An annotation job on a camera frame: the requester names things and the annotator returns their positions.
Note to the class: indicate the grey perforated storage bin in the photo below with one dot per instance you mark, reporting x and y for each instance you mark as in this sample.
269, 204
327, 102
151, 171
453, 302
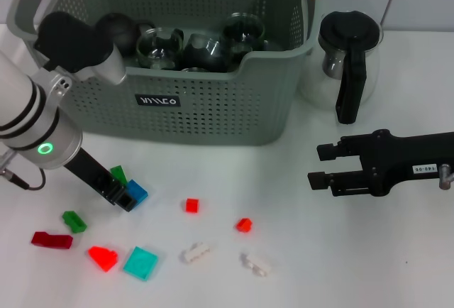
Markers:
213, 116

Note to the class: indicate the green building block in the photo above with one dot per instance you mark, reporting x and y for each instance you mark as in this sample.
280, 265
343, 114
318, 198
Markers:
117, 172
74, 221

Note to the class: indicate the white building block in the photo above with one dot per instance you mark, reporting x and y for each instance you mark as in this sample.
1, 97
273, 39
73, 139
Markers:
195, 253
256, 264

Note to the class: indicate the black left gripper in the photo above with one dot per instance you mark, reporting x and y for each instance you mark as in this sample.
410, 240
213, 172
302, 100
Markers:
92, 173

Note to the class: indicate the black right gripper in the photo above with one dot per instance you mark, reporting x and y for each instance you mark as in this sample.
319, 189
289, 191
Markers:
397, 159

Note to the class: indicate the small red cube block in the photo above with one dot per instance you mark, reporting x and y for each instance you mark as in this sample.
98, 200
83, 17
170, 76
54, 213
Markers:
192, 205

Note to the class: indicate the dark red building block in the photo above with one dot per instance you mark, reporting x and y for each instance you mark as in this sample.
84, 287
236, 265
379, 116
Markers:
49, 240

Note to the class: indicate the black clay teapot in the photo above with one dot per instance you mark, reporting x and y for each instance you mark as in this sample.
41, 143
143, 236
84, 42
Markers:
118, 31

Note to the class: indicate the small red sloped block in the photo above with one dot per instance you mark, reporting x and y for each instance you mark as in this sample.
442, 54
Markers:
244, 225

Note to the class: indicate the glass carafe with black lid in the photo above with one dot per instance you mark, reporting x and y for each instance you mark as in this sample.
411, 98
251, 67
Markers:
354, 27

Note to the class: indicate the large orange-red sloped block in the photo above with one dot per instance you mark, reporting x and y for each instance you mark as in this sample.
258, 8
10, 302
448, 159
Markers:
103, 257

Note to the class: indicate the teal square building block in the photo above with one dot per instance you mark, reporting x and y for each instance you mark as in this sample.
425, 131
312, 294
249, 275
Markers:
140, 263

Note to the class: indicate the glass teacup with black sleeve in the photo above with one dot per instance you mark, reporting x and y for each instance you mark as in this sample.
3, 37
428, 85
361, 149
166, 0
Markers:
202, 54
159, 52
243, 34
194, 70

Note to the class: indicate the blue building block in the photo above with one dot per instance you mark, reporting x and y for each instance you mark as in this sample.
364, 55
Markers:
139, 191

